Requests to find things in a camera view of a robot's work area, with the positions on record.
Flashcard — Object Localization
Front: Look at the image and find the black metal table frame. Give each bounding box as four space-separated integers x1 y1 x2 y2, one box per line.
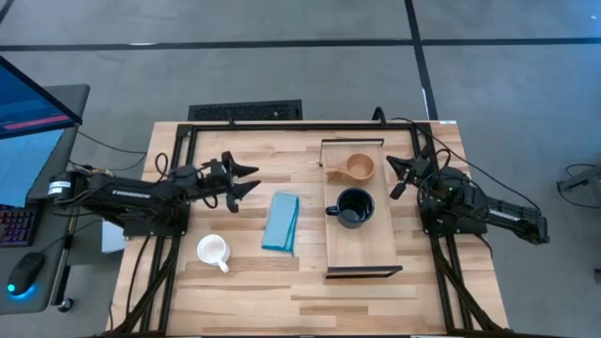
100 119 517 338

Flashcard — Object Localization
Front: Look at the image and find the blue-screen computer monitor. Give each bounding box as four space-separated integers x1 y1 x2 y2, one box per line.
0 55 84 141

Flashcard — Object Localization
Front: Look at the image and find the backlit black keyboard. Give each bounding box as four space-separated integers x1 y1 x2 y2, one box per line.
0 205 38 249

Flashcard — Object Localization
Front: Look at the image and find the white box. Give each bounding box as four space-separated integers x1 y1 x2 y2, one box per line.
101 220 127 254

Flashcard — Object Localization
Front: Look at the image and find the grey side desk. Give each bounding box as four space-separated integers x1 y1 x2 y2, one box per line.
0 84 91 315

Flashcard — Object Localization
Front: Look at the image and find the wooden tray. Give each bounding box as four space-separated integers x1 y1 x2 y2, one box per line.
320 137 404 279

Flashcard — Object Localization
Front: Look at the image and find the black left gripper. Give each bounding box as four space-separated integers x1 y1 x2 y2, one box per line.
199 150 262 213

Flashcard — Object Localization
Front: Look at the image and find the dark blue enamel mug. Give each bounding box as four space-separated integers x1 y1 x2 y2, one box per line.
325 187 376 230

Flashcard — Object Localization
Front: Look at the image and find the grey stand base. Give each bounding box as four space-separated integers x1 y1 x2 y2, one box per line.
557 162 601 208

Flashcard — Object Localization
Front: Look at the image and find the folded teal cloth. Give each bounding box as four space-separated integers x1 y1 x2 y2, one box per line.
261 192 301 256

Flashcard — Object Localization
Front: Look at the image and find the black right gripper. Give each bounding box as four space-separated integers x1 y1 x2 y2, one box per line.
386 148 434 201

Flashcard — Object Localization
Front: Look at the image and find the wooden cup with handle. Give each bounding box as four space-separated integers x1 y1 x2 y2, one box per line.
323 152 377 185

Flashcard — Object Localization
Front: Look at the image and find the black computer mouse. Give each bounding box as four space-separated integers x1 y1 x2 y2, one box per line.
6 251 47 298

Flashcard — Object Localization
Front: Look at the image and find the white ceramic mug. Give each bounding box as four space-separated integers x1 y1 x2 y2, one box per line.
196 234 232 274

